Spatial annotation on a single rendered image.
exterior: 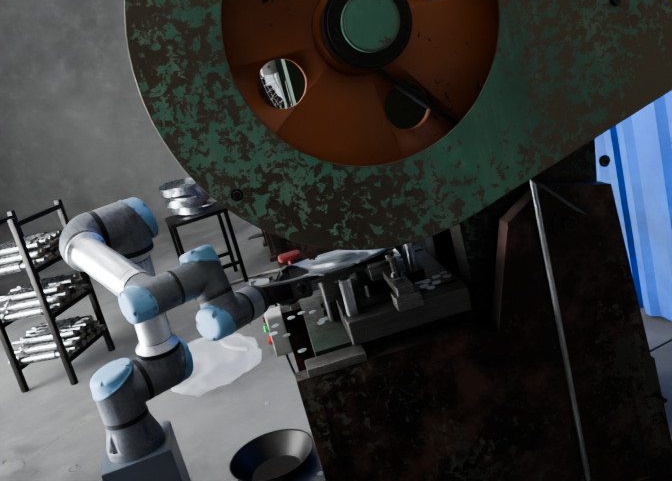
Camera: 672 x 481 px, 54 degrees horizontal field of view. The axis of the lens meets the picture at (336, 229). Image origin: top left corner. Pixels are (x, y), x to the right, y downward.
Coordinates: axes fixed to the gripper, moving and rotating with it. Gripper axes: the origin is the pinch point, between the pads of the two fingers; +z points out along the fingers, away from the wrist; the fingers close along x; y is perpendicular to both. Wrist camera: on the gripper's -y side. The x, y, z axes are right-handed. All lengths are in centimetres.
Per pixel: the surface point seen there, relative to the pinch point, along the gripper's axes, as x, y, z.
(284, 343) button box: 25.8, 27.4, 19.2
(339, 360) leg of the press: 17.6, -11.4, -11.2
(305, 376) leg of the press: 20.1, -3.7, -14.8
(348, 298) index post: 5.9, -11.6, -2.2
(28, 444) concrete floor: 78, 193, 29
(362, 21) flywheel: -50, -42, -28
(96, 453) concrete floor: 78, 146, 29
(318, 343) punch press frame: 16.5, -1.3, -3.7
